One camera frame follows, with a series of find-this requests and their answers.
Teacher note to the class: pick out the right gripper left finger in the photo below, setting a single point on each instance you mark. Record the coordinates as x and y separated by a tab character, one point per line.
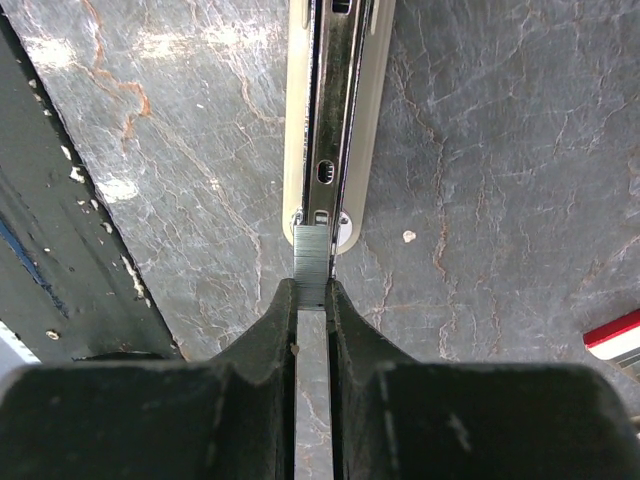
229	417

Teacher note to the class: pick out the white black stapler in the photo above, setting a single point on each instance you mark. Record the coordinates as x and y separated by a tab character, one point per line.
336	61

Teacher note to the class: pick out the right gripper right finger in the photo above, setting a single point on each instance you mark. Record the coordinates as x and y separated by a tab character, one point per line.
394	417

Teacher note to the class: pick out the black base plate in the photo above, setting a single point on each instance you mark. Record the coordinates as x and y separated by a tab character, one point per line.
69	287

